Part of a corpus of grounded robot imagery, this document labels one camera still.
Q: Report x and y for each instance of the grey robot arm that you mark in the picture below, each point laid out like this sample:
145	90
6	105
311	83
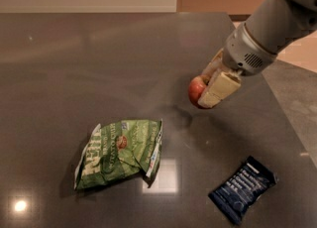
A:
278	23

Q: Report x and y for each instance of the dark blue rxbar wrapper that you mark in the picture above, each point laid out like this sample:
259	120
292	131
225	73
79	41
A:
241	190

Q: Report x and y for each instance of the red apple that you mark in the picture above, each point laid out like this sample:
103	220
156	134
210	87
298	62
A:
195	89

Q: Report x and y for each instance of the green chip bag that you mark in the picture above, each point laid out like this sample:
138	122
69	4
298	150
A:
119	150

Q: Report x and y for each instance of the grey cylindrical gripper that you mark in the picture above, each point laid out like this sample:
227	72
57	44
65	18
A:
246	51

